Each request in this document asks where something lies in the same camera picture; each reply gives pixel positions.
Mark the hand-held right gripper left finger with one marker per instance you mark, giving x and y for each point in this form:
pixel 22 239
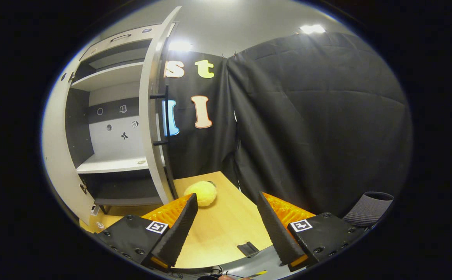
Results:
pixel 179 233

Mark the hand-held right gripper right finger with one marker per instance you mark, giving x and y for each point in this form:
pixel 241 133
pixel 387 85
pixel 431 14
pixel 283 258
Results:
pixel 278 237

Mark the grey cabinet body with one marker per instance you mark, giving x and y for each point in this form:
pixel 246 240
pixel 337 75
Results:
pixel 109 76

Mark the small black clip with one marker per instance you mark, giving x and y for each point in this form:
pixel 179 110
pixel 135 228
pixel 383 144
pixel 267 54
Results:
pixel 248 249

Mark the yellow plush ball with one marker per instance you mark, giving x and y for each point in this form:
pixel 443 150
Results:
pixel 200 193

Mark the black ribbed object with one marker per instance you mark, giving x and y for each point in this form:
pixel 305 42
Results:
pixel 368 210

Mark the black backdrop cloth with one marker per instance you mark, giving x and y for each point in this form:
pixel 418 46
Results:
pixel 307 116

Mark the ceiling light panel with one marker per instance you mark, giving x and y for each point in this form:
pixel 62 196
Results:
pixel 180 46
pixel 312 28

